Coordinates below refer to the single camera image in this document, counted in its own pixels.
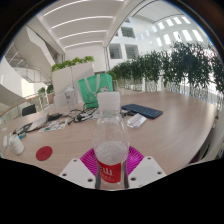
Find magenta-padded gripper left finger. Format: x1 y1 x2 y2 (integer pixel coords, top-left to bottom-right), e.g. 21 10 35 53
58 147 99 190

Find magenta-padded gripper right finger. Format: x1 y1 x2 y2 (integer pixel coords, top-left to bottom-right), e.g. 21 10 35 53
125 145 167 190

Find clear red-labelled water bottle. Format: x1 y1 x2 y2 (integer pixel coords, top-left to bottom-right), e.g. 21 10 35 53
92 91 131 191

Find flat round red coaster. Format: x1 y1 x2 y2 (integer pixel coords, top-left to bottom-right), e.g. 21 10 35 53
35 145 54 162

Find colourful leaflet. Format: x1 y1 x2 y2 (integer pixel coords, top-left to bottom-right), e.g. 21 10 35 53
38 118 69 133

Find white tissue packet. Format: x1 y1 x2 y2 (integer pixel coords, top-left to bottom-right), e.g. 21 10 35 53
126 113 148 129

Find black tablet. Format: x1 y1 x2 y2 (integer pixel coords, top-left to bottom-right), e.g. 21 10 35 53
14 122 34 134

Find white chair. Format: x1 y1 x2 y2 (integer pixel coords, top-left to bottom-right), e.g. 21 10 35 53
53 92 68 108

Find clear shaker bottle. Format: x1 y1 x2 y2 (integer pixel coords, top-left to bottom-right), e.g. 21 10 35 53
63 85 79 112

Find white power strip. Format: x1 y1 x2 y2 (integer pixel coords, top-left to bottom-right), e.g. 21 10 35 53
2 134 9 149

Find black office chair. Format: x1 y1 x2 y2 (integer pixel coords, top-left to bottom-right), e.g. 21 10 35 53
21 104 38 117

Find brown planter with plants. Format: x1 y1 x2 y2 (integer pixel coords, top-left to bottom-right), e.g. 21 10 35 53
37 83 56 105

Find green tote bag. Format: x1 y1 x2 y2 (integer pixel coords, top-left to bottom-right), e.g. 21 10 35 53
78 72 114 109

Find glass railing wooden handrail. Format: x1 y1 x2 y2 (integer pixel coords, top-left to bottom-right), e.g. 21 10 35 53
0 94 44 121

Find white cabinet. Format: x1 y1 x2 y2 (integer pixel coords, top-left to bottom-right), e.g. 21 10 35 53
51 61 96 96

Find row of green hedge plants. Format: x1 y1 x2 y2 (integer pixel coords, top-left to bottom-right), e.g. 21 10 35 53
109 41 224 101

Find green plants atop cabinet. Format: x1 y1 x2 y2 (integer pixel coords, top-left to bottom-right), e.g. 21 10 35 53
50 55 95 73

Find group of ceiling lights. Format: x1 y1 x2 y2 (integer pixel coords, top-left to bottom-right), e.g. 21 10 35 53
43 0 116 49

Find tangled black cables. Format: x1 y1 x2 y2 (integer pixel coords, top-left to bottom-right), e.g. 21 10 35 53
68 106 99 125

